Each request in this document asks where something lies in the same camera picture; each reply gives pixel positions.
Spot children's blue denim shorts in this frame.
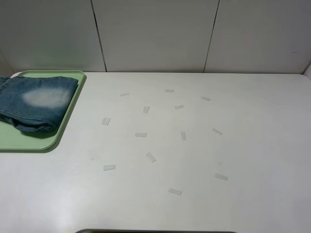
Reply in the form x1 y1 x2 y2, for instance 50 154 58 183
0 76 78 133

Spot light green plastic tray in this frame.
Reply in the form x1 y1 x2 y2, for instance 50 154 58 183
0 70 86 153

